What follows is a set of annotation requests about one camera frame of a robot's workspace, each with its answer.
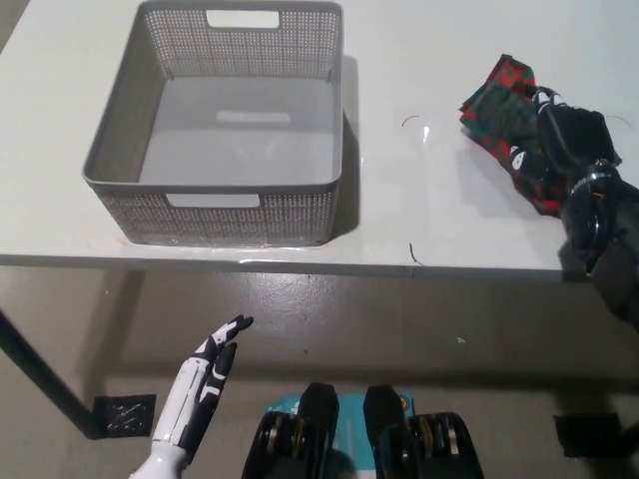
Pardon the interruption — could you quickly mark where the black floor foot plate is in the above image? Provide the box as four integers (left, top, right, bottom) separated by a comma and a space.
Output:
93, 393, 157, 440
552, 412, 621, 458

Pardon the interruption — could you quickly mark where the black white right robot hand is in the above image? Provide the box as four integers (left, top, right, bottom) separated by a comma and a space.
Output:
507, 85, 617, 202

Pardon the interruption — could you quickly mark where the red green coffee bean bag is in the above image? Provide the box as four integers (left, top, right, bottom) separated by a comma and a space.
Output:
457, 53, 623, 218

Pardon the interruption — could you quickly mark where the grey perforated plastic basket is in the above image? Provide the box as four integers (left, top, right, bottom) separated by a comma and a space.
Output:
82, 0, 345, 245

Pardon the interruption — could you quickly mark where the black metal table leg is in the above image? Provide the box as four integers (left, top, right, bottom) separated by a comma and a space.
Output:
0, 307, 104, 440

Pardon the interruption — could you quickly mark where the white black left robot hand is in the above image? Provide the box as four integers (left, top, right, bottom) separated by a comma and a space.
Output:
151, 313, 256, 450

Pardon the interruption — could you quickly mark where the black teal robot torso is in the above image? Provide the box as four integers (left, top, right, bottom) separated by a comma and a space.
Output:
242, 381, 483, 479

